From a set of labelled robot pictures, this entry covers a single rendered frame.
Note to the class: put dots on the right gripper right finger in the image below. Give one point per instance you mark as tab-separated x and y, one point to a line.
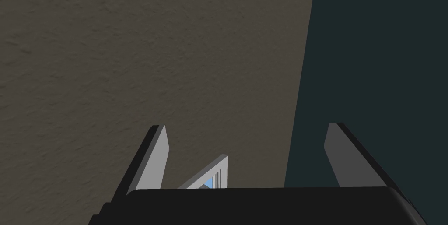
353	162

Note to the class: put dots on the white framed window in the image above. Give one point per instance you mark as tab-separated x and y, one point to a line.
213	177

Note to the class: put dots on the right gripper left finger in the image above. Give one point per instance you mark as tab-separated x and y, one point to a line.
150	165

